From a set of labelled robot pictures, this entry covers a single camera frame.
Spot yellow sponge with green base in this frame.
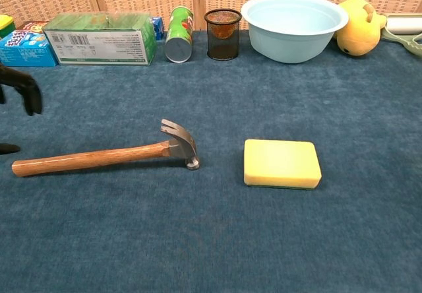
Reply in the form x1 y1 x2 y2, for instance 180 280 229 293
243 139 322 191

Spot black mesh pen holder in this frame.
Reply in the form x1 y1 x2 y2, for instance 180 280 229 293
204 8 243 61

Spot yellow and green sponge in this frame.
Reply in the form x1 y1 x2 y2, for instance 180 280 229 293
0 15 16 39

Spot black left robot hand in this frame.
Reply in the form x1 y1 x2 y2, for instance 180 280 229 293
0 63 44 156

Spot white paper roll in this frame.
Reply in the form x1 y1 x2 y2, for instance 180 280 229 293
384 15 422 36

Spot green chips can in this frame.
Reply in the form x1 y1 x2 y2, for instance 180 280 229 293
164 6 195 64

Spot wooden handled claw hammer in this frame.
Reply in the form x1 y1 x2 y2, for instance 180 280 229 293
11 118 200 178

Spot blue table cloth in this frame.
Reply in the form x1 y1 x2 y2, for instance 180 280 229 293
0 28 422 293

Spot yellow plush toy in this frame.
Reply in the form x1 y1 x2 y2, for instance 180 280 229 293
335 0 388 57

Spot pale green plastic tool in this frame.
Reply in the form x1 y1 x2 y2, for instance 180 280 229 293
380 27 422 59

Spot green clear-topped carton box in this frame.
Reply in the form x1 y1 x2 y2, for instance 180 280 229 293
42 11 158 67

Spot small blue box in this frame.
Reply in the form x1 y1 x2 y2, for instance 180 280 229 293
150 16 165 41

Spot light blue plastic basin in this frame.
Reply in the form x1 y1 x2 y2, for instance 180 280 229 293
240 0 349 65

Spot blue snack box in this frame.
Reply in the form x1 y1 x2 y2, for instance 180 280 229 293
0 30 59 68

